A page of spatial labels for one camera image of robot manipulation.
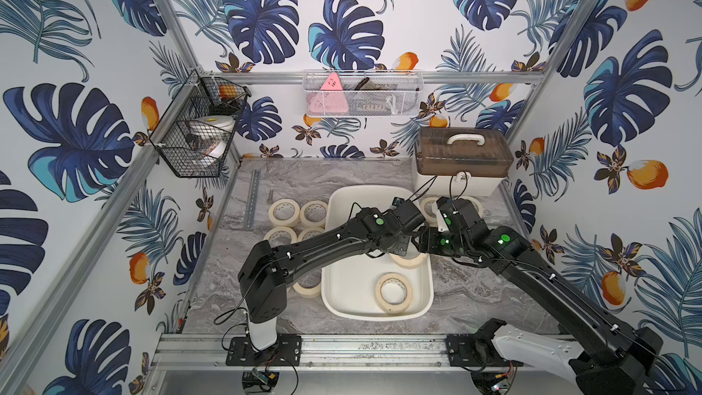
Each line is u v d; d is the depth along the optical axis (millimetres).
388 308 783
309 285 851
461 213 548
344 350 761
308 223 978
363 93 925
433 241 654
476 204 1028
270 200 1065
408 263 747
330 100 895
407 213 591
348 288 856
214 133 805
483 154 919
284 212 1039
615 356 384
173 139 761
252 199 1085
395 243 568
